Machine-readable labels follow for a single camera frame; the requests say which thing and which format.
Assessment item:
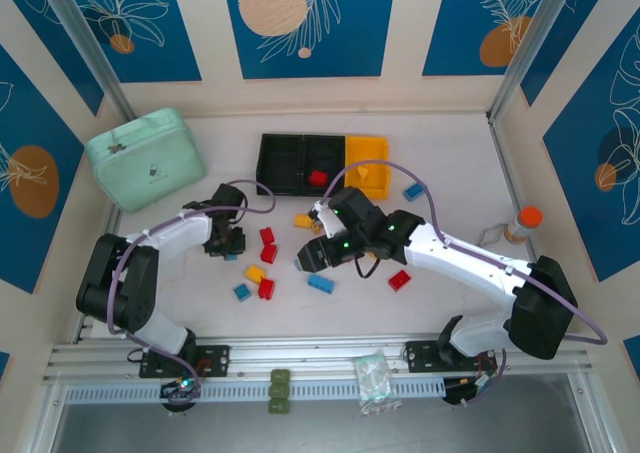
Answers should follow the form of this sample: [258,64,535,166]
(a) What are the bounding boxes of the clear plastic bag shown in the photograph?
[353,355,401,417]

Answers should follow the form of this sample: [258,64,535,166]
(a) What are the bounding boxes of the long blue lego brick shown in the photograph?
[306,273,337,295]

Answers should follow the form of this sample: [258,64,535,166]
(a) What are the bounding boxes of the aluminium frame post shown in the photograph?
[487,0,584,124]
[37,0,136,122]

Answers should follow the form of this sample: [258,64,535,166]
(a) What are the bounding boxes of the orange capped bottle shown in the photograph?
[504,205,544,245]

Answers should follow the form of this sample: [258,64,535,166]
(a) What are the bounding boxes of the yellow plastic bin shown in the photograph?
[344,135,392,202]

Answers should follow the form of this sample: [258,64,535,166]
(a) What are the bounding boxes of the black plastic bin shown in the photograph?
[255,132,307,197]
[302,133,348,198]

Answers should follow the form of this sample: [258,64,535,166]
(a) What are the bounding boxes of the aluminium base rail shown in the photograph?
[42,335,596,382]

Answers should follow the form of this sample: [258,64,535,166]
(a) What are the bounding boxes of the white slotted cable duct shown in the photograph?
[64,380,446,404]

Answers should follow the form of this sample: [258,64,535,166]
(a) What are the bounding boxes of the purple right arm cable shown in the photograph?
[319,158,609,407]

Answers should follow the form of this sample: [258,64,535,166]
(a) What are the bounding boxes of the mint green zip case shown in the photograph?
[83,106,207,214]

